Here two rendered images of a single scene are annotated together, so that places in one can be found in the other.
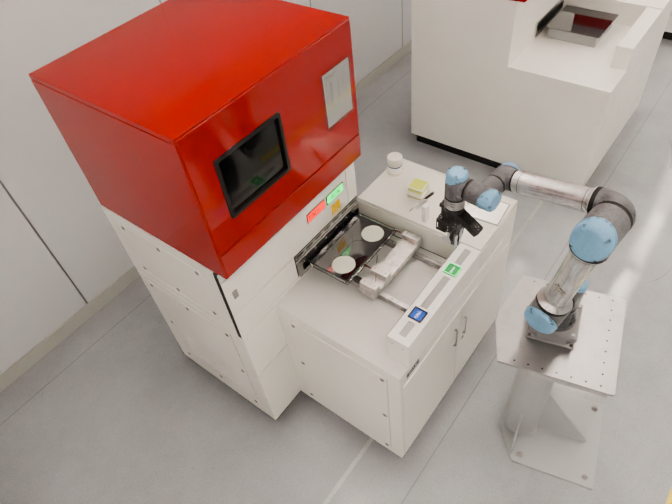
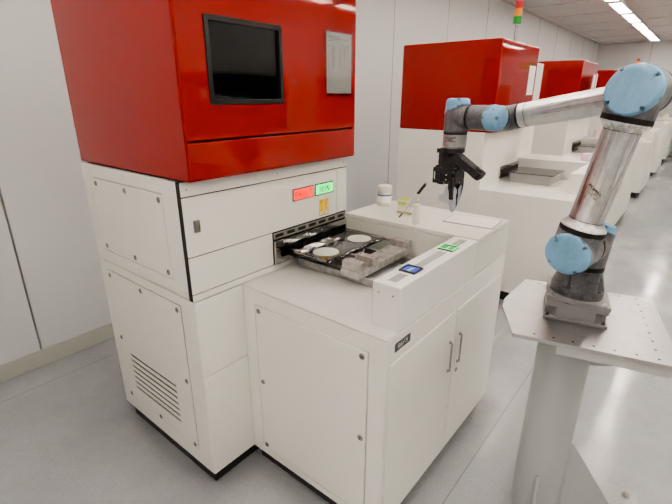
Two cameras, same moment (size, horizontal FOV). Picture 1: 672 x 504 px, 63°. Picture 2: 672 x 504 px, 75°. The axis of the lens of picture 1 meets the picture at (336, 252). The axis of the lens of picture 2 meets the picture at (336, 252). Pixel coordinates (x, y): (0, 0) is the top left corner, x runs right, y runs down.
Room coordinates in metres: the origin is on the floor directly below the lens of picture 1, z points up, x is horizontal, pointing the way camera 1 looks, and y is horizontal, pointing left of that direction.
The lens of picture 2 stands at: (-0.04, 0.06, 1.47)
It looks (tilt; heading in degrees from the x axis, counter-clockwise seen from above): 20 degrees down; 356
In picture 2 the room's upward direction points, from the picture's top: straight up
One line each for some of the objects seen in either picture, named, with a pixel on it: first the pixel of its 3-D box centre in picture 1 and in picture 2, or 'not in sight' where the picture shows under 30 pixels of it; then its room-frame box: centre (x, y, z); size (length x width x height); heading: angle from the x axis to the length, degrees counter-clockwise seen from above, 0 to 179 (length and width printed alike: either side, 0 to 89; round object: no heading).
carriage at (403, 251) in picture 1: (391, 265); (377, 260); (1.53, -0.23, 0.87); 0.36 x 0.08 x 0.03; 136
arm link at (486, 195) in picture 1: (484, 193); (488, 117); (1.32, -0.52, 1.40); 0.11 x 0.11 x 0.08; 40
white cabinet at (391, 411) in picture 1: (401, 318); (383, 355); (1.57, -0.27, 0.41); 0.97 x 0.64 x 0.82; 136
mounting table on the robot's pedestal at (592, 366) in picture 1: (554, 337); (575, 331); (1.13, -0.80, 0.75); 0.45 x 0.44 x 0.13; 60
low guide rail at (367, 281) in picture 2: (366, 287); (348, 275); (1.46, -0.10, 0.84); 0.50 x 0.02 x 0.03; 46
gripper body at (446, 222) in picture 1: (451, 216); (450, 166); (1.39, -0.43, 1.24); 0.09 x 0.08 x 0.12; 46
